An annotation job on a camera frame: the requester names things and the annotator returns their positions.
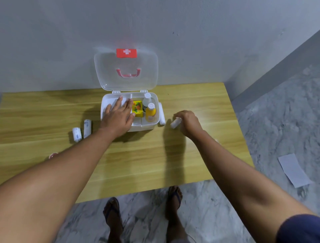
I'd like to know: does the dark left flip-flop sandal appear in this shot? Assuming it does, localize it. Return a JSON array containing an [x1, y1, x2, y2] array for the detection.
[[103, 197, 123, 231]]

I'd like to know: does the dark right flip-flop sandal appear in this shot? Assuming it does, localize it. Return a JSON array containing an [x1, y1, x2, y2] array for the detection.
[[166, 186, 183, 213]]

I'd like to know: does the person's right forearm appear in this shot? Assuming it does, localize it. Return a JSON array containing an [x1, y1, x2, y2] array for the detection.
[[192, 130, 315, 243]]

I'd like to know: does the dark flip-flop sandal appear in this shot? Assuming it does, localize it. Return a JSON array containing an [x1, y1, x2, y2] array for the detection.
[[166, 186, 183, 213], [103, 197, 123, 231]]

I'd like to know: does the white paper sheet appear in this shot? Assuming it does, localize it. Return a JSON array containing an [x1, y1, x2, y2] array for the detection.
[[278, 153, 313, 189]]

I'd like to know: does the person's right hand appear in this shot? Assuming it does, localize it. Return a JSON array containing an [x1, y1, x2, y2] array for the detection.
[[173, 110, 204, 140]]

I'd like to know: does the yellow medicine bottle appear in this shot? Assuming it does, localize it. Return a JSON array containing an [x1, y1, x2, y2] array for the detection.
[[145, 102, 157, 123]]

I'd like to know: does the plain white bandage roll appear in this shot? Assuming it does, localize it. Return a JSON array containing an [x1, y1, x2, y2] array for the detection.
[[158, 102, 166, 126], [170, 117, 182, 130]]

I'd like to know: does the long printed white bandage roll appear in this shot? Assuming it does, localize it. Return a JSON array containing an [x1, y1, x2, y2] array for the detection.
[[83, 119, 92, 139]]

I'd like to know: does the person's left forearm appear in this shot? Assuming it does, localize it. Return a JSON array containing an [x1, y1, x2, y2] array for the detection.
[[0, 128, 115, 243]]

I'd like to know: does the navy right shirt sleeve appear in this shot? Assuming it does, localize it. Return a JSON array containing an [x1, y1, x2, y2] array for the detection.
[[276, 214, 320, 243]]

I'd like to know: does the green yellow medicine box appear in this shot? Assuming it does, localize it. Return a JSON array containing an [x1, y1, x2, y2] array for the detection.
[[132, 100, 144, 118]]

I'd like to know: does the person's left hand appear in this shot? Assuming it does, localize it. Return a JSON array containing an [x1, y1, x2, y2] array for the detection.
[[99, 95, 136, 139]]

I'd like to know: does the person's right foot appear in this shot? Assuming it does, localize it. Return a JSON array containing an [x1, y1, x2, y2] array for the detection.
[[166, 186, 188, 243]]

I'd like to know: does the person's foot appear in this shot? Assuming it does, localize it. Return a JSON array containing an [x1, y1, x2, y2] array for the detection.
[[104, 198, 124, 243], [166, 186, 188, 243]]

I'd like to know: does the white first aid box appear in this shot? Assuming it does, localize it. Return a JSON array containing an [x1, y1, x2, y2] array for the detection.
[[94, 48, 160, 133]]

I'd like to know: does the short printed white bandage roll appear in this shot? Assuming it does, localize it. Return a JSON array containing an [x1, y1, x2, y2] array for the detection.
[[72, 127, 82, 143]]

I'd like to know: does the person's left foot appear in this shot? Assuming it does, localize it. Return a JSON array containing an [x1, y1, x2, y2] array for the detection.
[[104, 198, 124, 243]]

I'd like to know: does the white medicine bottle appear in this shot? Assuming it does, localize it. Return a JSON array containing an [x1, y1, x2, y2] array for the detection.
[[142, 92, 152, 112]]

